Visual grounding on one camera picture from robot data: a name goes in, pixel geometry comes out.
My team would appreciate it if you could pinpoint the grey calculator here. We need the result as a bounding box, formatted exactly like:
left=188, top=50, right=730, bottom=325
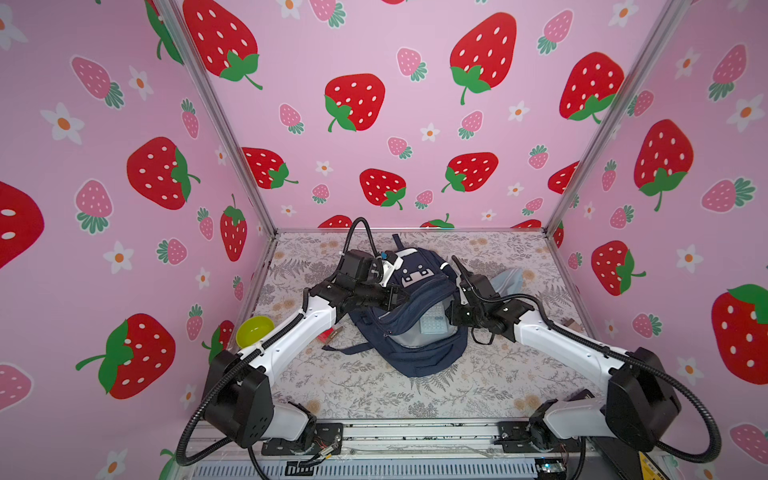
left=419, top=312, right=448, bottom=336

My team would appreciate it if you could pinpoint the navy blue student backpack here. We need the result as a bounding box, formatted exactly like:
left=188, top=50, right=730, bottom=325
left=337, top=234, right=468, bottom=378

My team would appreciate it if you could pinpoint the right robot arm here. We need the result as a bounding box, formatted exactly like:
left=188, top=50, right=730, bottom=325
left=453, top=265, right=722, bottom=463

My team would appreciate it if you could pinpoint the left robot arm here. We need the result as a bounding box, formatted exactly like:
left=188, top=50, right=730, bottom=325
left=175, top=247, right=408, bottom=467

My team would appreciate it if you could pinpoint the red card pack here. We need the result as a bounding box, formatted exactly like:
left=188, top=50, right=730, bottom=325
left=317, top=327, right=343, bottom=346

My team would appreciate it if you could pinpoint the small eraser block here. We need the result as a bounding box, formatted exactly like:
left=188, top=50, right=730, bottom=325
left=563, top=318, right=585, bottom=334

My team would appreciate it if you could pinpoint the green bowl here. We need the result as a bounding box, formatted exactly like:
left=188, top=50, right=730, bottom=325
left=235, top=315, right=275, bottom=349

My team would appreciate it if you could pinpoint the black control box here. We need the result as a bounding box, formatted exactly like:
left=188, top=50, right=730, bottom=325
left=603, top=444, right=669, bottom=480

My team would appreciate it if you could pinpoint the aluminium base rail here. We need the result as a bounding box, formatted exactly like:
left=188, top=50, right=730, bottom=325
left=161, top=416, right=679, bottom=480

